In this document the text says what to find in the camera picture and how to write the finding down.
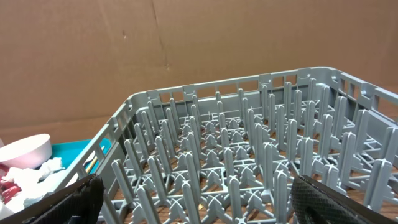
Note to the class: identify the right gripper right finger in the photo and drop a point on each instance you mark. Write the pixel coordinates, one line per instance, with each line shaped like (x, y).
(316, 203)

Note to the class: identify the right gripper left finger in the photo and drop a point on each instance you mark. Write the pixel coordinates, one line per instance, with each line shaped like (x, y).
(78, 203)

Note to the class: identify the white bowl with few peanuts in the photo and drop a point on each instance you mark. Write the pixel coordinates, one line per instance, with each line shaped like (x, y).
(30, 152)

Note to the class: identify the grey dishwasher rack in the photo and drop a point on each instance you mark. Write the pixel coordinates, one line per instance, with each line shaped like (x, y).
(229, 150)

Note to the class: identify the wooden chopstick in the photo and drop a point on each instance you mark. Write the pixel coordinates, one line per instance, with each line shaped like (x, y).
(91, 165)

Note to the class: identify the white plastic fork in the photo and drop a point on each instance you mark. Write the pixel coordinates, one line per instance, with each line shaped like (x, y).
(90, 157)

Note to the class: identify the crumpled white tissue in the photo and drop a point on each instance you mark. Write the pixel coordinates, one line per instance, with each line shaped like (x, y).
(34, 184)

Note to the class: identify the teal serving tray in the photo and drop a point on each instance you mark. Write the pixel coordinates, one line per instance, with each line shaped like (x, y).
(68, 151)

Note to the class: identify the silver red snack wrapper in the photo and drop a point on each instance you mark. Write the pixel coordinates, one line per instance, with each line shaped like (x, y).
(8, 188)

